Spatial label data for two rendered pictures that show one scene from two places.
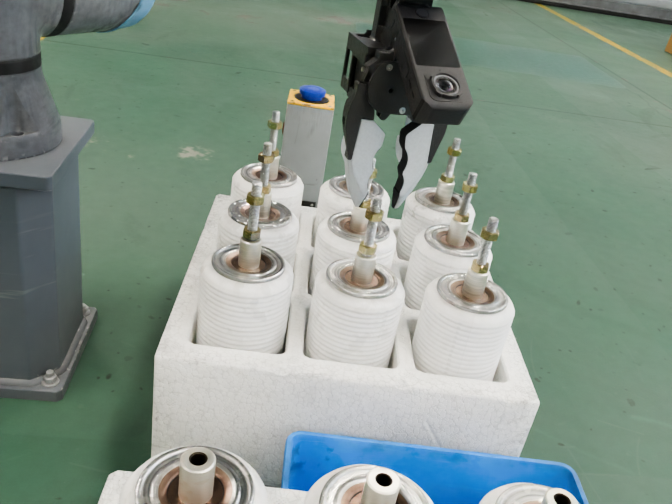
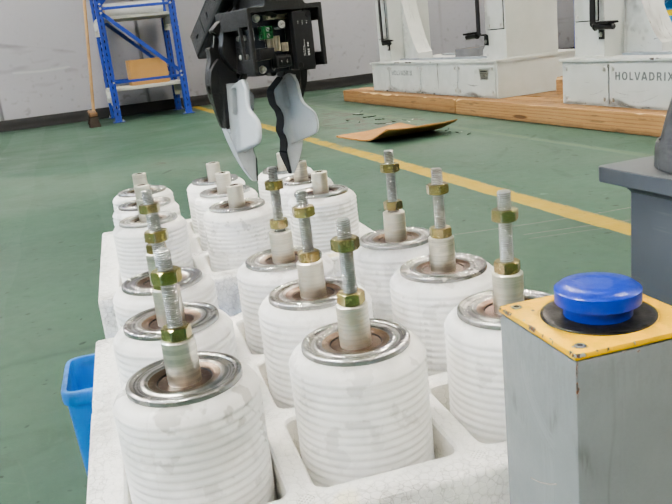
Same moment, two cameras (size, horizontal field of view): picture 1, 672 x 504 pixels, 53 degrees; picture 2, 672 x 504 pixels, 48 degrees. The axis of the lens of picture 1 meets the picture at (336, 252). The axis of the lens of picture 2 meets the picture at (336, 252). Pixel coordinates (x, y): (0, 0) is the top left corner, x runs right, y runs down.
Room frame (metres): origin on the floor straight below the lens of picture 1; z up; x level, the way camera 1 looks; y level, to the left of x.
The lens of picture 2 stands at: (1.33, -0.10, 0.46)
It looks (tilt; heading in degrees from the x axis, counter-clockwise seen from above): 16 degrees down; 170
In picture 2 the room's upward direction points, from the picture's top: 6 degrees counter-clockwise
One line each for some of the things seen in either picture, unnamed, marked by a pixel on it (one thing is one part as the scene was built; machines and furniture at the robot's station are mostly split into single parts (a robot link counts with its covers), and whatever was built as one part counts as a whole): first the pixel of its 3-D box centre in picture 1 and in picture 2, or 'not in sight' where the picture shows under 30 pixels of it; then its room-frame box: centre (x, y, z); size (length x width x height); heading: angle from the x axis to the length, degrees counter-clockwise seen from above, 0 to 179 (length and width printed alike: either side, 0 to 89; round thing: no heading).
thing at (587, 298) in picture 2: (312, 94); (597, 303); (1.01, 0.08, 0.32); 0.04 x 0.04 x 0.02
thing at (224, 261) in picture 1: (248, 263); (396, 239); (0.60, 0.09, 0.25); 0.08 x 0.08 x 0.01
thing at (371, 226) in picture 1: (370, 232); (276, 205); (0.61, -0.03, 0.31); 0.01 x 0.01 x 0.08
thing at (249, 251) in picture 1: (249, 252); (394, 226); (0.60, 0.09, 0.26); 0.02 x 0.02 x 0.03
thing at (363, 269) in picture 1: (363, 268); (282, 247); (0.61, -0.03, 0.26); 0.02 x 0.02 x 0.03
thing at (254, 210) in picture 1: (253, 217); (391, 187); (0.60, 0.09, 0.31); 0.01 x 0.01 x 0.08
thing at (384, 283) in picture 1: (361, 278); (283, 259); (0.61, -0.03, 0.25); 0.08 x 0.08 x 0.01
